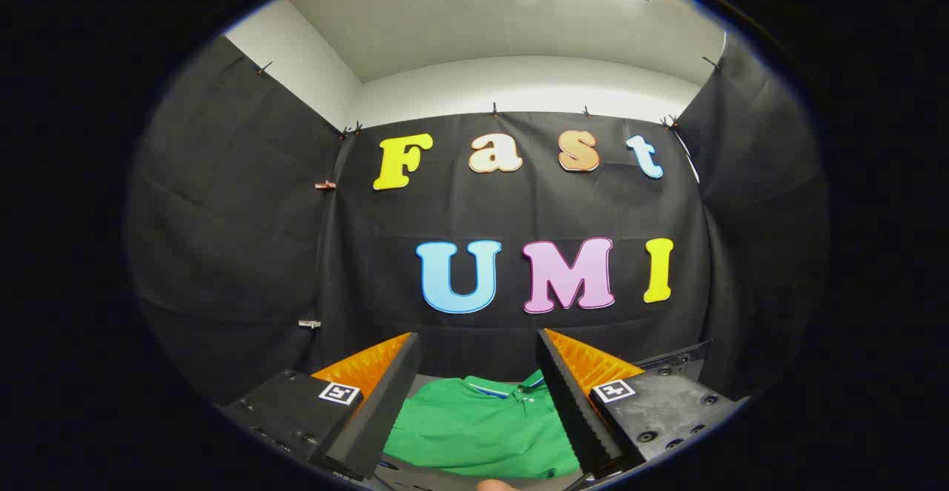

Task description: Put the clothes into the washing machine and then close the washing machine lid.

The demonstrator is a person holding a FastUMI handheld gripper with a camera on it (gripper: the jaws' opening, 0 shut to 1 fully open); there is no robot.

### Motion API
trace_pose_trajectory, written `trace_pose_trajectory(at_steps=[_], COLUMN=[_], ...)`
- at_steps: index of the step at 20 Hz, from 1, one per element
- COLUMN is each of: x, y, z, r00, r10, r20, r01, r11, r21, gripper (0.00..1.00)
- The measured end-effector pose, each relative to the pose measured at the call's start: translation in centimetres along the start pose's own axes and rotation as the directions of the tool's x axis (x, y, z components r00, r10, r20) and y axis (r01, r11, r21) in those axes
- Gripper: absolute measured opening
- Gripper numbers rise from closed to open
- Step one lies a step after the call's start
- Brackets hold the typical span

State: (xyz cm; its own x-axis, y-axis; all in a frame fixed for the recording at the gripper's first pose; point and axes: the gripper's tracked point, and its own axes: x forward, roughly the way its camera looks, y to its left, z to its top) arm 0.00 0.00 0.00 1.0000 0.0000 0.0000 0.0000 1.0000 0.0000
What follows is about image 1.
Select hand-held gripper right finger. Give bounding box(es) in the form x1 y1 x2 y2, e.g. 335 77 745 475
535 328 742 481

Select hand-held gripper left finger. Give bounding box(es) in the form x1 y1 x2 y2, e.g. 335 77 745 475
222 332 422 481

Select green polo shirt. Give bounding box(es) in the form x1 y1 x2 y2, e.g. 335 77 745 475
382 370 583 479

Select black backdrop cloth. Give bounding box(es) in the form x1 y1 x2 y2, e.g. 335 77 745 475
126 31 827 412

